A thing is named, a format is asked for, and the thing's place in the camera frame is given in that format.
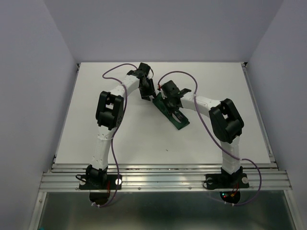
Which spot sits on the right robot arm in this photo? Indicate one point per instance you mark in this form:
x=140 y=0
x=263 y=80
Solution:
x=226 y=122

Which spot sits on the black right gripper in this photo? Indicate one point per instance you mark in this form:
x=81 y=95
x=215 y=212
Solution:
x=171 y=109

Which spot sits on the silver fork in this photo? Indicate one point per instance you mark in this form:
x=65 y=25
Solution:
x=178 y=116

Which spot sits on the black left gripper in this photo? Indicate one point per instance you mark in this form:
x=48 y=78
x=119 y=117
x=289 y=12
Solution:
x=150 y=92

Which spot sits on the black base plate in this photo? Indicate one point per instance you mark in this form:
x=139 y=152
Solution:
x=112 y=182
x=224 y=181

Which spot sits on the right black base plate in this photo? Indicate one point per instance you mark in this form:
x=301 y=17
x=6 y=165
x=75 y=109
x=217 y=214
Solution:
x=224 y=181

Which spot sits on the dark green cloth napkin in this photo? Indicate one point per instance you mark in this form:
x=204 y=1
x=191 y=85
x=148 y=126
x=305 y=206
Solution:
x=160 y=104

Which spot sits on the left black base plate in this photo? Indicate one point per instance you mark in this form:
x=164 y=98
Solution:
x=112 y=182

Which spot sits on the aluminium frame rail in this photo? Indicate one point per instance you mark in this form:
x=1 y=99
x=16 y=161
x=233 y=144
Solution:
x=169 y=196

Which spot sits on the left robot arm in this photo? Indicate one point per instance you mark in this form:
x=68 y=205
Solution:
x=109 y=115

